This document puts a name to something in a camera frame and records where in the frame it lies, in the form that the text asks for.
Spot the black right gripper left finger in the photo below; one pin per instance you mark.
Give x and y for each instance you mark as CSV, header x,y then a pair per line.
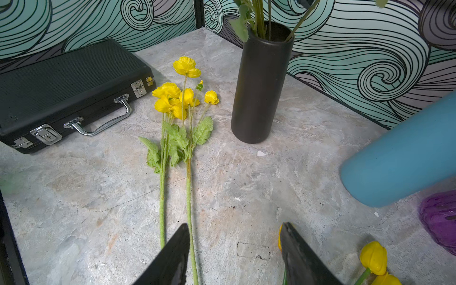
x,y
169,267

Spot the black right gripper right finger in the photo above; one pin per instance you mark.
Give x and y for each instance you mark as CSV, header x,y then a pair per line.
x,y
303,266

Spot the yellow tulip single stem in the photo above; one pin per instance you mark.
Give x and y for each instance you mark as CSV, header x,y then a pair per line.
x,y
373,257

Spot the yellow poppy spray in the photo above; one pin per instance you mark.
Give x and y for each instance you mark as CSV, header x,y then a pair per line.
x,y
188,135
164,142

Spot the purple glass vase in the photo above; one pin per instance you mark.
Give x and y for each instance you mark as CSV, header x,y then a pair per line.
x,y
437,213

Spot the teal ceramic vase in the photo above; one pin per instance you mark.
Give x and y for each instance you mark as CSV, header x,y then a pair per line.
x,y
414,155

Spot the black vase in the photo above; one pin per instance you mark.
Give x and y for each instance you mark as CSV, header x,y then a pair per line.
x,y
260,81

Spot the mixed rose bouquet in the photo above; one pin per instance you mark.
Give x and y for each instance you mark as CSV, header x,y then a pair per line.
x,y
252,15

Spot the black case with handle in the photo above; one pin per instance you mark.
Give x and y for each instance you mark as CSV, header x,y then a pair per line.
x,y
86,90

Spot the black left corner post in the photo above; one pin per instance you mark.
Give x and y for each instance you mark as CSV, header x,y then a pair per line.
x,y
199,13

